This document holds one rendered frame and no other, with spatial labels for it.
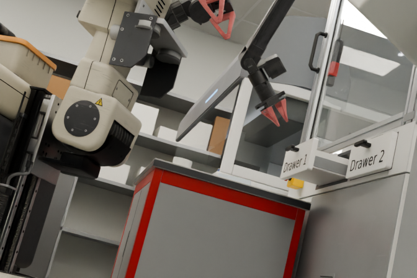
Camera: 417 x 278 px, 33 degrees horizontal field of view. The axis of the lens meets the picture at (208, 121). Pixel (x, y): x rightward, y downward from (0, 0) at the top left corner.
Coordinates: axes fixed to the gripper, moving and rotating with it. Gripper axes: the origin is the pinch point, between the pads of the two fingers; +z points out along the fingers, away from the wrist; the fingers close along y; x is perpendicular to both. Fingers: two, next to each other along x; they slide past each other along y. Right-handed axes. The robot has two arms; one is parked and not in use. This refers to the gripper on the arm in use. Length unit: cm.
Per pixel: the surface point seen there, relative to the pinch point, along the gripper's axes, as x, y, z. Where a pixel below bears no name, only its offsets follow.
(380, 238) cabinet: -45, -9, 41
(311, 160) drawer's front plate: -12.3, -2.4, 15.4
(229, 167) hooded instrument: 82, -1, 7
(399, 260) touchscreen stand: -104, -34, 33
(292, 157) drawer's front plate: 6.9, -0.3, 12.6
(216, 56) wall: 422, 137, -86
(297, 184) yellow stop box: 31.4, 5.4, 24.1
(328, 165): -10.8, 2.7, 19.7
